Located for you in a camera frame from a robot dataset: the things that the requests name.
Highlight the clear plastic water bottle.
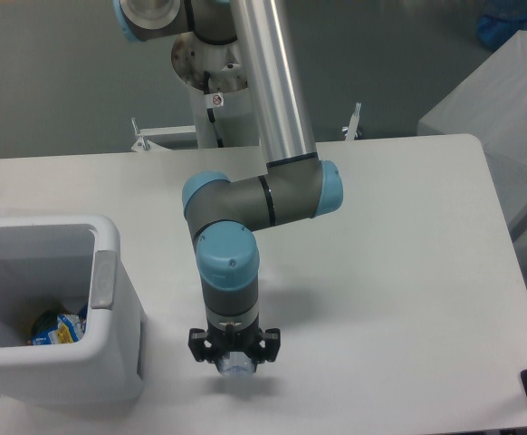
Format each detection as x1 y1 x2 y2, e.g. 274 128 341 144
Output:
216 352 256 377

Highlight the white trash can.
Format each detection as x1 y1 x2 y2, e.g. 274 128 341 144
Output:
0 216 146 404

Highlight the white base bracket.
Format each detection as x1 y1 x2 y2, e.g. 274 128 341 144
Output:
130 117 261 152

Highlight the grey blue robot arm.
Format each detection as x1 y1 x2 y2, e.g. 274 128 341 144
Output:
114 1 343 372

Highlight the blue plastic bag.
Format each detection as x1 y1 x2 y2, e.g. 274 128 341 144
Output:
475 1 527 51

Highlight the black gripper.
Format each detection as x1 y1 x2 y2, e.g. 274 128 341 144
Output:
187 320 281 364

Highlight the grey cabinet at right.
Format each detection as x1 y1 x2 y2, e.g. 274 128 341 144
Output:
417 31 527 239

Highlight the colourful snack wrapper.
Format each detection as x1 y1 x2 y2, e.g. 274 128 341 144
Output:
28 304 88 345

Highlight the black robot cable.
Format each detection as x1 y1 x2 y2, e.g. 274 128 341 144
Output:
202 70 225 149

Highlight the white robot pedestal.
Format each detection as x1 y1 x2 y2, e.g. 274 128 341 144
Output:
171 32 259 137

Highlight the green bottle in bin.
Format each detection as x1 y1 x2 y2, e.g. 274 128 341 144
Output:
31 309 64 337

